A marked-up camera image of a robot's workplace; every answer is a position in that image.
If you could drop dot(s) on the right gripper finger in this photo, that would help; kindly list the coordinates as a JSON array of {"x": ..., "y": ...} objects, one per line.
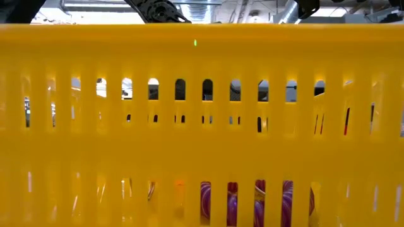
[{"x": 307, "y": 8}]

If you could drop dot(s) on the yellow slotted plastic basket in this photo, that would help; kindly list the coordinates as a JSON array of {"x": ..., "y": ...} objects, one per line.
[{"x": 202, "y": 151}]

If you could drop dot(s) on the purple striped ball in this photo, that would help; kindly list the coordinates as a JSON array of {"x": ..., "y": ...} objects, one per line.
[{"x": 205, "y": 201}]

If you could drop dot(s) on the white cylindrical spot lamp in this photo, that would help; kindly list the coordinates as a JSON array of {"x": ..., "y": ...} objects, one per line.
[{"x": 319, "y": 89}]

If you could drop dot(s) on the silver ventilation duct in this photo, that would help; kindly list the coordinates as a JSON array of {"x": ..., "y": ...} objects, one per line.
[{"x": 288, "y": 14}]

